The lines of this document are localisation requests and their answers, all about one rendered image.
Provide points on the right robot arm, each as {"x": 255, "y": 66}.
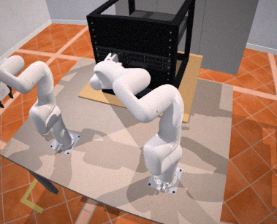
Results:
{"x": 162, "y": 152}

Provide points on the black rack frame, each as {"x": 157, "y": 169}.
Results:
{"x": 153, "y": 33}

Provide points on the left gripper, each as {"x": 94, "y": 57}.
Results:
{"x": 4, "y": 91}

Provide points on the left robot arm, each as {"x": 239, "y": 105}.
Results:
{"x": 44, "y": 114}

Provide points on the tan wooden board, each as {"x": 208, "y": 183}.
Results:
{"x": 186, "y": 89}

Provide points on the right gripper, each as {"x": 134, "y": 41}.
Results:
{"x": 114, "y": 57}

